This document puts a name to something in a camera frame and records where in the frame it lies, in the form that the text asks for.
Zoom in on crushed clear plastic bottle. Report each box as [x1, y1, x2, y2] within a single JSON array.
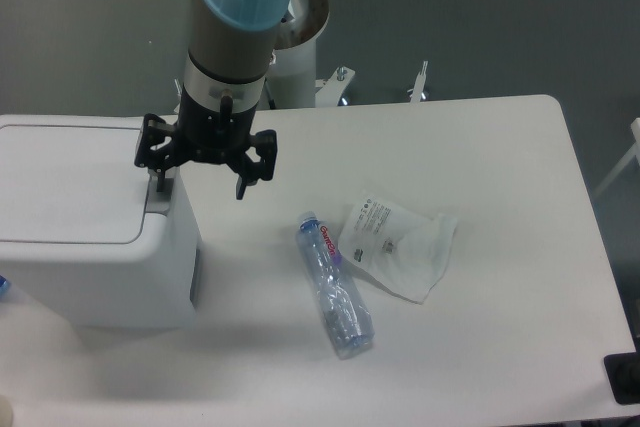
[[296, 212, 375, 359]]

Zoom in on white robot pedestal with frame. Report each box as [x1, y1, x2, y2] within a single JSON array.
[[173, 0, 431, 116]]

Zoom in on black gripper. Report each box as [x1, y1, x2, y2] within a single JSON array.
[[134, 88, 277, 200]]

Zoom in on blue-capped bottle at left edge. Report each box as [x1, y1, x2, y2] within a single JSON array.
[[0, 276, 11, 299]]

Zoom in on white push-lid trash can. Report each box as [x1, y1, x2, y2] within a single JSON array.
[[1, 114, 201, 329]]

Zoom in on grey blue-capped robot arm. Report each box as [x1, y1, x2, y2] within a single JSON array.
[[134, 0, 290, 199]]

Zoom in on white printed plastic bag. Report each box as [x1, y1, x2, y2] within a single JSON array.
[[338, 191, 458, 304]]

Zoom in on white frame at right edge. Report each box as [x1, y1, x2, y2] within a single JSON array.
[[593, 117, 640, 199]]

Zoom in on black clamp at table edge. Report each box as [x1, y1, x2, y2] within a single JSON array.
[[604, 352, 639, 405]]

